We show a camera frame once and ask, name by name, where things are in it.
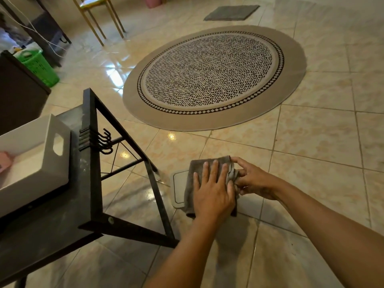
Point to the person's right thumb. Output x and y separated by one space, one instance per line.
241 162

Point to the dark brown cabinet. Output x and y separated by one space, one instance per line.
21 95

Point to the person's left middle finger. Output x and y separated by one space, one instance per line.
215 171

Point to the person's right forearm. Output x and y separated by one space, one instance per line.
330 233

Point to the grey rectangular floor mat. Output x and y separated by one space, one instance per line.
231 13

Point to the pink item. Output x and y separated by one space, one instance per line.
4 162

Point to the black metal frame table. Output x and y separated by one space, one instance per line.
87 188

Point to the white plastic storage bin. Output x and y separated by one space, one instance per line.
36 164

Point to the yellow metal chair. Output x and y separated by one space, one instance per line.
90 4

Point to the person's left forearm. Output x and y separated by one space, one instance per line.
189 251

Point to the black metal hooks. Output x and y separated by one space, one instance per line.
102 140

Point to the grey cleaning cloth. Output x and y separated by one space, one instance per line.
189 176

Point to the round patterned beige rug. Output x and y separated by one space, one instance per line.
216 74

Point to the green plastic basket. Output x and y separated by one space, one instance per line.
40 68

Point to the person's right hand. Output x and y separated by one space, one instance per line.
258 181

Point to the pink plastic bucket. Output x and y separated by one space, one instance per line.
154 1

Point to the person's left hand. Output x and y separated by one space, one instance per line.
213 197

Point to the person's left thumb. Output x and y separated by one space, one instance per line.
232 193

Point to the person's left little finger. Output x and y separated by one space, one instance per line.
197 182

